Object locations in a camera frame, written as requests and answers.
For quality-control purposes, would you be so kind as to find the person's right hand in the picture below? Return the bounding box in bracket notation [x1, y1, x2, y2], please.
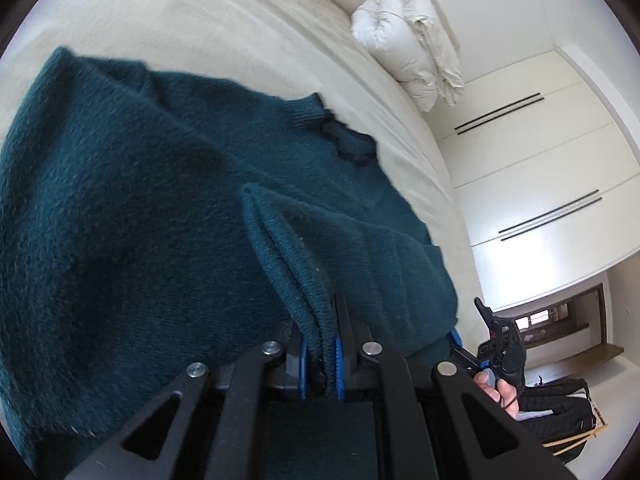
[473, 370, 520, 420]

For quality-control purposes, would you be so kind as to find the beige bed sheet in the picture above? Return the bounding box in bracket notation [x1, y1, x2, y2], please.
[1, 0, 488, 349]

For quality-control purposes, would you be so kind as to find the folded white duvet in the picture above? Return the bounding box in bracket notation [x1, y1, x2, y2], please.
[350, 0, 464, 113]

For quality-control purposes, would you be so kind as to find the white wardrobe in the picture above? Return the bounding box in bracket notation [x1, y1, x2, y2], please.
[426, 51, 639, 309]

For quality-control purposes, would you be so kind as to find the black backpack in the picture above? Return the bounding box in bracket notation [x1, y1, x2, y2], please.
[518, 378, 608, 464]

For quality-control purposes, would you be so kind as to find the dark teal knit sweater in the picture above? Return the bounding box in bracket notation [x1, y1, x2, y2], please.
[1, 48, 458, 479]

